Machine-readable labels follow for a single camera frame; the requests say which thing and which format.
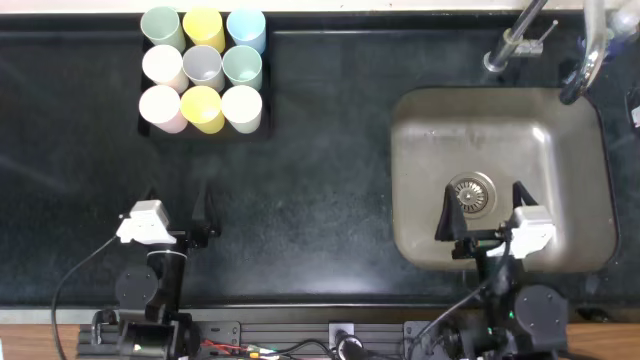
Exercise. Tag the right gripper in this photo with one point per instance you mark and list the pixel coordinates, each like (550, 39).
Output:
(477, 242)

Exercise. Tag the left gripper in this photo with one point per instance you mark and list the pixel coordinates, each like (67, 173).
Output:
(181, 239)

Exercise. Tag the white cup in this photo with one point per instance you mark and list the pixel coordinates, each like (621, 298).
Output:
(241, 106)

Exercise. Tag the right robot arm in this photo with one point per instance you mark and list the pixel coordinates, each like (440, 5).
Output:
(540, 310)

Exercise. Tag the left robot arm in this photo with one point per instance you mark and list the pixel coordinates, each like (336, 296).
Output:
(165, 280)

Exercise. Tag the steel sink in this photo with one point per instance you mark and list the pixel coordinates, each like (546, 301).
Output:
(500, 135)

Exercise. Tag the yellow cup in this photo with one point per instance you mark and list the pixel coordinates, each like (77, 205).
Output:
(200, 105)
(202, 25)

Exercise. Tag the black tray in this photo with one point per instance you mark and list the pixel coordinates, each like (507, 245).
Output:
(267, 131)

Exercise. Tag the grey cup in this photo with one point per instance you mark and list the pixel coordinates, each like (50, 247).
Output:
(202, 65)

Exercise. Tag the green cup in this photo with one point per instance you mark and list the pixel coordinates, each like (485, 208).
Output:
(242, 66)
(162, 24)

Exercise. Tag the steel tap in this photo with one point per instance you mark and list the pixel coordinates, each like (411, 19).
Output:
(505, 47)

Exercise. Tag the blue cup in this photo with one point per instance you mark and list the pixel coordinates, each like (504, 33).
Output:
(245, 27)

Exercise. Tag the blue soap bottle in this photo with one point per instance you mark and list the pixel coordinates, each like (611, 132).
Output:
(621, 42)

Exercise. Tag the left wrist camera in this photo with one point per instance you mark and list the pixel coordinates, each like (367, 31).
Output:
(145, 224)

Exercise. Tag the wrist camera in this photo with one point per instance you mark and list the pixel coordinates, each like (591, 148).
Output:
(145, 224)
(527, 230)

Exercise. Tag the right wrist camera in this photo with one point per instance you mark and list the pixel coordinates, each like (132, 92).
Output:
(527, 230)

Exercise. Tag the mounting rail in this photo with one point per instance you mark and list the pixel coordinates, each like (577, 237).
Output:
(290, 340)

